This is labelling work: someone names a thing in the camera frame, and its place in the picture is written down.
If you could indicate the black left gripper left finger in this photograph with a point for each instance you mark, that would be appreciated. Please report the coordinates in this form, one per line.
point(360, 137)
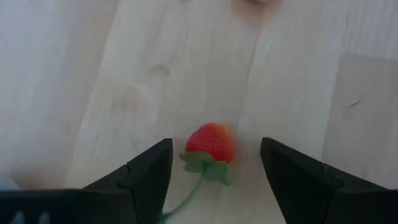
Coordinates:
point(143, 183)

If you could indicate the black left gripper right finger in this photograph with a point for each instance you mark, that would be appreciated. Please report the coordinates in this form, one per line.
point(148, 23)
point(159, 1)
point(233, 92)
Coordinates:
point(311, 183)

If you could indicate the small red toy strawberry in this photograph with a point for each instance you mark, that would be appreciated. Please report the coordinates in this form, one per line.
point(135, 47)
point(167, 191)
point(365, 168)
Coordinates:
point(211, 143)

